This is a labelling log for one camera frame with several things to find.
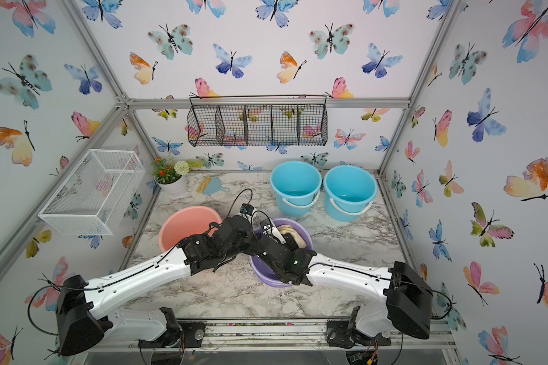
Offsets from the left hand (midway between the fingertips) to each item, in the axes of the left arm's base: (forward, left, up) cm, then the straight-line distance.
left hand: (262, 235), depth 76 cm
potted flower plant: (+34, +43, -7) cm, 55 cm away
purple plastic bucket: (-15, -1, +10) cm, 18 cm away
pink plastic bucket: (+7, +27, -2) cm, 28 cm away
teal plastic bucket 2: (+26, -13, -5) cm, 29 cm away
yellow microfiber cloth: (+1, -8, +1) cm, 8 cm away
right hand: (+2, -6, -3) cm, 7 cm away
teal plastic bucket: (+31, -39, -16) cm, 52 cm away
